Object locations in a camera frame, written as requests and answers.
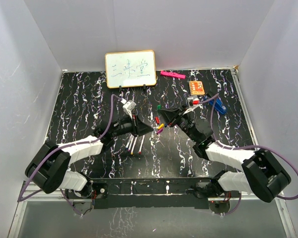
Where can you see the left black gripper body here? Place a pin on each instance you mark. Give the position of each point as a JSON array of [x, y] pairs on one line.
[[129, 126]]

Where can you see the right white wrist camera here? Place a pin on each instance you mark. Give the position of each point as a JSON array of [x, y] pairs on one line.
[[193, 103]]

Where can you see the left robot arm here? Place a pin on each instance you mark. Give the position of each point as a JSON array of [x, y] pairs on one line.
[[49, 168]]

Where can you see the blue stapler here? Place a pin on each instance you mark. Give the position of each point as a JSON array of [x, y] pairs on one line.
[[219, 106]]

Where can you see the blue pen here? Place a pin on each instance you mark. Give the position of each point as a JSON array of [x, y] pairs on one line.
[[128, 143]]

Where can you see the white board with yellow frame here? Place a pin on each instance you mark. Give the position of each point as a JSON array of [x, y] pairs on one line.
[[130, 69]]

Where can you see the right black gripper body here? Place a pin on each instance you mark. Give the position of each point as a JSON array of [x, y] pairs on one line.
[[185, 122]]

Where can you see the pink plastic clip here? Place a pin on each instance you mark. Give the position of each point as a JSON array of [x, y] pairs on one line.
[[172, 74]]

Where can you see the red pen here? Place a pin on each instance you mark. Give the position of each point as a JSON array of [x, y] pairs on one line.
[[141, 145]]

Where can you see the black front mounting bar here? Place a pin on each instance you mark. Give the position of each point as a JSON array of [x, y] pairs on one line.
[[149, 192]]

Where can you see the yellow pen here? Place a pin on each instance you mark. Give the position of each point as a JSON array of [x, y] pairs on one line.
[[133, 145]]

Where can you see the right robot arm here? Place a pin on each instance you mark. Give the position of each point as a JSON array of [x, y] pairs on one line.
[[258, 172]]

